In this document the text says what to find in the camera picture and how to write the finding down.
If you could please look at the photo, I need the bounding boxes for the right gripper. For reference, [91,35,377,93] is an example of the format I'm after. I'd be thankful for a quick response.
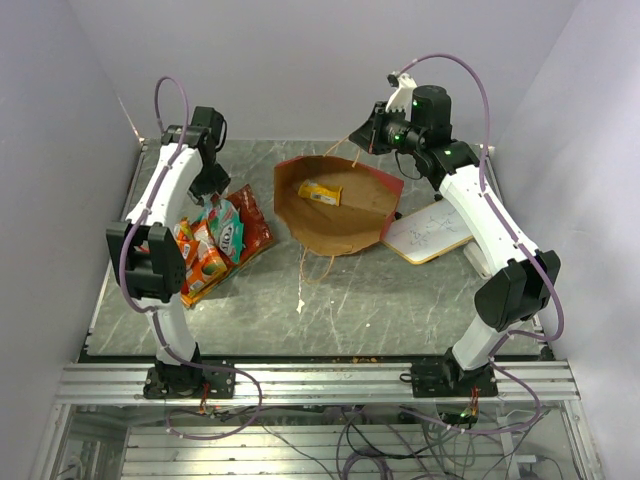
[349,102,425,156]

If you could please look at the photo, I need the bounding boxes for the teal snack packet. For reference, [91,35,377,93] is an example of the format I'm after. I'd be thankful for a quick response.
[202,195,244,265]

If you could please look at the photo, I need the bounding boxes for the yellow snack packet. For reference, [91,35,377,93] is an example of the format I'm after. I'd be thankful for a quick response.
[298,180,343,207]

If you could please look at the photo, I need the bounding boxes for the red doritos bag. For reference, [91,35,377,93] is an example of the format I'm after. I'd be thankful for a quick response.
[227,184,275,266]

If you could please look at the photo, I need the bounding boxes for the red paper bag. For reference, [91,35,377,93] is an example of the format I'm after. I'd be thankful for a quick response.
[273,138,404,283]

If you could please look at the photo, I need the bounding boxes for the orange cheetos snack bag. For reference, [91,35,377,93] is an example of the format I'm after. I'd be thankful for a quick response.
[174,218,227,297]

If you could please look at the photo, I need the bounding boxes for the orange honey dijon chip bag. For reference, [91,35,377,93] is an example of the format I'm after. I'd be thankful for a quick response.
[179,239,277,308]

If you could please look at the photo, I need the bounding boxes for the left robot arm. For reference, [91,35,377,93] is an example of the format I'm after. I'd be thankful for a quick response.
[106,106,230,397]

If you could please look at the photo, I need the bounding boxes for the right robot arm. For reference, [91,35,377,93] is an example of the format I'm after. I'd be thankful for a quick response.
[349,74,561,396]

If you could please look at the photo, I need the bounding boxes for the small whiteboard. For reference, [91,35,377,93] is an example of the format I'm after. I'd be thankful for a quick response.
[381,200,473,265]

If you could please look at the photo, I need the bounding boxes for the white whiteboard stand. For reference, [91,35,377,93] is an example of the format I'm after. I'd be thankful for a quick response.
[463,241,491,280]

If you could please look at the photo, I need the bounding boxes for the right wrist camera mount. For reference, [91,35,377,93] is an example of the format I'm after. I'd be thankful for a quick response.
[385,72,417,113]

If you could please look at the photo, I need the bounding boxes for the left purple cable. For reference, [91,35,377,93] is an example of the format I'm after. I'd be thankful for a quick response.
[116,75,201,371]

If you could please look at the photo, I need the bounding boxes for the purple cable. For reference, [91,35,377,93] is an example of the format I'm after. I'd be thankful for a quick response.
[116,75,201,371]
[397,52,566,436]

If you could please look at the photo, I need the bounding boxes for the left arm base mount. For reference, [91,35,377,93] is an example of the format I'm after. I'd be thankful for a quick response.
[143,360,235,400]

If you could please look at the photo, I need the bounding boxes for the aluminium rail frame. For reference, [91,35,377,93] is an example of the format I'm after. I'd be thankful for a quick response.
[31,361,604,479]

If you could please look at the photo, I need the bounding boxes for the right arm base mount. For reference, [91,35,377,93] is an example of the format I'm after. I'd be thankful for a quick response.
[399,356,498,398]

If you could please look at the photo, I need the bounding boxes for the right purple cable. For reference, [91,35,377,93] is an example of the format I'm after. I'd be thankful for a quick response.
[397,52,566,436]

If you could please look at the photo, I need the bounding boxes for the cable bundle under table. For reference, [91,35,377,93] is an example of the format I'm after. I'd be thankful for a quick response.
[164,379,551,480]

